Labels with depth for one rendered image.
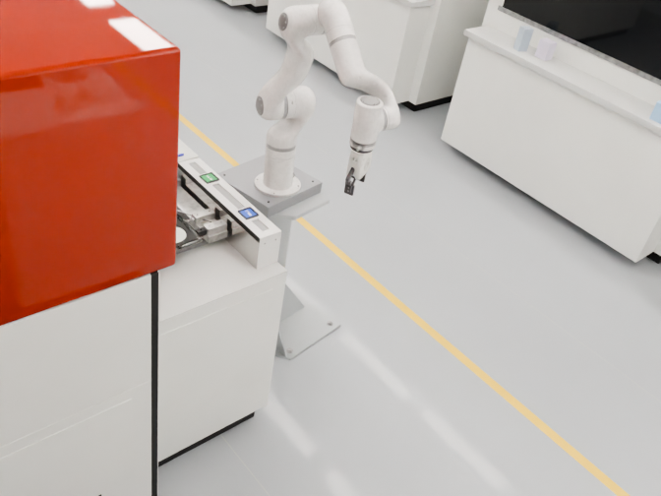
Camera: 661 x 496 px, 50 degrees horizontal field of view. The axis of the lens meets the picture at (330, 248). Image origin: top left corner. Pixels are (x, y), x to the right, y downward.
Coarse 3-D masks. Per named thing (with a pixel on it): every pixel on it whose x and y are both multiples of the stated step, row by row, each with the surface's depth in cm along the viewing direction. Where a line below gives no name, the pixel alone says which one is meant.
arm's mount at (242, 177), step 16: (256, 160) 303; (224, 176) 289; (240, 176) 291; (256, 176) 292; (304, 176) 297; (240, 192) 283; (256, 192) 282; (304, 192) 288; (320, 192) 298; (256, 208) 280; (272, 208) 277
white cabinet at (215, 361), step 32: (256, 288) 247; (192, 320) 234; (224, 320) 245; (256, 320) 258; (160, 352) 232; (192, 352) 243; (224, 352) 256; (256, 352) 270; (160, 384) 242; (192, 384) 254; (224, 384) 268; (256, 384) 282; (160, 416) 252; (192, 416) 265; (224, 416) 280; (160, 448) 263; (192, 448) 284
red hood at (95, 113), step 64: (0, 0) 154; (64, 0) 160; (0, 64) 131; (64, 64) 135; (128, 64) 143; (0, 128) 133; (64, 128) 142; (128, 128) 152; (0, 192) 140; (64, 192) 150; (128, 192) 161; (0, 256) 149; (64, 256) 160; (128, 256) 172; (0, 320) 158
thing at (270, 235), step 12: (192, 168) 271; (204, 168) 273; (216, 192) 261; (228, 192) 263; (228, 204) 256; (240, 204) 258; (240, 216) 252; (264, 216) 254; (252, 228) 247; (264, 228) 249; (276, 228) 249; (264, 240) 245; (276, 240) 250; (264, 252) 249; (276, 252) 254; (264, 264) 253
